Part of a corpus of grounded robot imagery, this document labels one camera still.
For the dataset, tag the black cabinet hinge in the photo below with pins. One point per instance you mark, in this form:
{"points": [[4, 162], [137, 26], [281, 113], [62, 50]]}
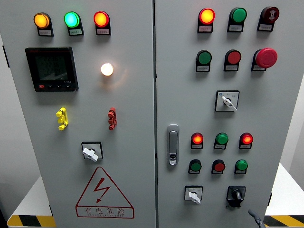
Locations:
{"points": [[50, 211], [270, 199], [6, 57]]}

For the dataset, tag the black yellow striped tape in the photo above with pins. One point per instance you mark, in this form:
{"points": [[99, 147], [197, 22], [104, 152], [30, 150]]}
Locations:
{"points": [[285, 221], [31, 221]]}

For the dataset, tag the small white label plate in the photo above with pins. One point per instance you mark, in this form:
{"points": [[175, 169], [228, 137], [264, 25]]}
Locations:
{"points": [[265, 27], [196, 146], [235, 28], [76, 32], [103, 31], [193, 172], [45, 32], [216, 172], [240, 172], [230, 68], [219, 146], [205, 28], [203, 68], [257, 68], [245, 146]]}

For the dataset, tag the small green indicator lamp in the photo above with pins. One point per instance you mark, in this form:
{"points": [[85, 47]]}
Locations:
{"points": [[242, 165], [222, 139]]}

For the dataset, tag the small red push button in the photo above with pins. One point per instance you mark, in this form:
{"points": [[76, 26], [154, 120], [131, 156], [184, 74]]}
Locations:
{"points": [[219, 167]]}

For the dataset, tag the small green push button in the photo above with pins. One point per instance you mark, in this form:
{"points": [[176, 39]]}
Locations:
{"points": [[196, 166]]}

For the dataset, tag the small red indicator lamp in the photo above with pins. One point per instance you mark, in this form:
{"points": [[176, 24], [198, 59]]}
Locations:
{"points": [[197, 139], [246, 139]]}

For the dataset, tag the grey cabinet door with lock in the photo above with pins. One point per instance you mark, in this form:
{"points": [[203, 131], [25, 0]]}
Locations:
{"points": [[261, 114]]}

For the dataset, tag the silver door lock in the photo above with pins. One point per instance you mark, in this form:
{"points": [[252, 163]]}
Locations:
{"points": [[173, 145]]}

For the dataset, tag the red warning triangle sticker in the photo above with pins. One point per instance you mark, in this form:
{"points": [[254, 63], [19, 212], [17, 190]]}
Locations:
{"points": [[104, 211]]}

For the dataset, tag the grey cabinet door with display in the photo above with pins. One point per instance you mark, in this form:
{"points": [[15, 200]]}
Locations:
{"points": [[133, 118]]}

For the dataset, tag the large red stop button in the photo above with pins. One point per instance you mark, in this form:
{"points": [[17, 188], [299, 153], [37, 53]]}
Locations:
{"points": [[266, 58]]}

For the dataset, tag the large red push button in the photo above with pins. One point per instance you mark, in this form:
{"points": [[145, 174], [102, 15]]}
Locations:
{"points": [[234, 57]]}

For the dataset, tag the large green push button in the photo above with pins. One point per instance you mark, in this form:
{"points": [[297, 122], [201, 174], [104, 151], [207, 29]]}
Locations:
{"points": [[204, 57]]}

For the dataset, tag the large dark green lamp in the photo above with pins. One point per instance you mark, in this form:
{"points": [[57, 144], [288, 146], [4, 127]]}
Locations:
{"points": [[239, 15]]}

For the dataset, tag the dark red buzzer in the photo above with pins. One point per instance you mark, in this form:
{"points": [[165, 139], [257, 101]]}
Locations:
{"points": [[271, 14]]}

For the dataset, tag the large red indicator lamp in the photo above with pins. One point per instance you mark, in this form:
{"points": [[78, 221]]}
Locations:
{"points": [[101, 19], [206, 16]]}

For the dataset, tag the white glowing lamp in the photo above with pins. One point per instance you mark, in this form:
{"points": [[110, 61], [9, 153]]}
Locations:
{"points": [[107, 69]]}

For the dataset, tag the black digital display meter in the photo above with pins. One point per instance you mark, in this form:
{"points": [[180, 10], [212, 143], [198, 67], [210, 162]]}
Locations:
{"points": [[52, 69]]}

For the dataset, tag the large bright green lamp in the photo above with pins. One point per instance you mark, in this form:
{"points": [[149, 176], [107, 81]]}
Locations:
{"points": [[71, 19]]}

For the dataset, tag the large yellow indicator lamp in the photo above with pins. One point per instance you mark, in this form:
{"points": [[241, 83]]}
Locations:
{"points": [[41, 20]]}

